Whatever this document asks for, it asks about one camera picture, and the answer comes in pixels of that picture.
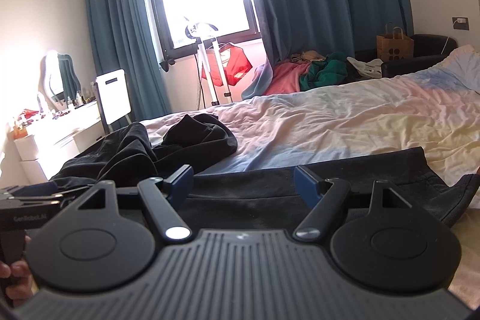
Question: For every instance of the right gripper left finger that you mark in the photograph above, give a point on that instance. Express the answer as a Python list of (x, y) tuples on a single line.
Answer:
[(162, 198)]

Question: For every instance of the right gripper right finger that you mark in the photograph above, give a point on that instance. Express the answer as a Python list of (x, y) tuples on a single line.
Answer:
[(324, 198)]

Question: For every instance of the black pants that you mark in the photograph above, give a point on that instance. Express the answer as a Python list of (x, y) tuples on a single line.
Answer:
[(259, 199)]

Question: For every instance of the person left hand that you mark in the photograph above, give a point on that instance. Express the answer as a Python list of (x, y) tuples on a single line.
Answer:
[(16, 277)]

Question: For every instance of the white vanity dresser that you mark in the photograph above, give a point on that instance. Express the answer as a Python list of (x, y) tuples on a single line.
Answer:
[(49, 143)]

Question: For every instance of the white back chair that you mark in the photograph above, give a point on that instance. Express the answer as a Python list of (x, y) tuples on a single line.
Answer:
[(112, 97)]

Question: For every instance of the pink cloth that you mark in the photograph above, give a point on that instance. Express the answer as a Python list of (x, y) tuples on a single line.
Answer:
[(286, 78)]

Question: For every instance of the green garment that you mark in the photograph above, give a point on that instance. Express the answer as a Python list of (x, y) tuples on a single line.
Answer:
[(321, 73)]

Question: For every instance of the wavy vanity mirror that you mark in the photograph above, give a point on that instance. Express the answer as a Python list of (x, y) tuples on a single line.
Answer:
[(58, 81)]

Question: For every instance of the white cloth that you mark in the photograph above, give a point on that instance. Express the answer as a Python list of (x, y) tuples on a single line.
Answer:
[(368, 70)]

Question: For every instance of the light blue cloth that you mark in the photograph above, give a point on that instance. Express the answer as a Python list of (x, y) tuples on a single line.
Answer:
[(261, 81)]

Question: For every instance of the pastel bed sheet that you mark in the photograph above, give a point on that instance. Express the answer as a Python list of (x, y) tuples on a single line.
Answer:
[(436, 110)]

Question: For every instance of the red bag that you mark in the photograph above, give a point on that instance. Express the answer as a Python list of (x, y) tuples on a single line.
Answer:
[(235, 63)]

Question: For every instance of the brown paper bag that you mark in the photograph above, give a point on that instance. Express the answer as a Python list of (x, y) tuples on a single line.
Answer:
[(394, 44)]

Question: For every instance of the left teal curtain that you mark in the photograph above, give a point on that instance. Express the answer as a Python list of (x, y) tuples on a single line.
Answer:
[(120, 38)]

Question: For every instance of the white garment steamer stand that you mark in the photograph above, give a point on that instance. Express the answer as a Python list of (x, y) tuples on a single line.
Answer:
[(205, 35)]

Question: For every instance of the black armchair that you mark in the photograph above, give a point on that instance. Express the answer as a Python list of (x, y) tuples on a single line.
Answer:
[(428, 50)]

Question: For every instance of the wall socket plate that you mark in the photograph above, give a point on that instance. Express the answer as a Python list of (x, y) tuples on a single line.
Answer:
[(461, 23)]

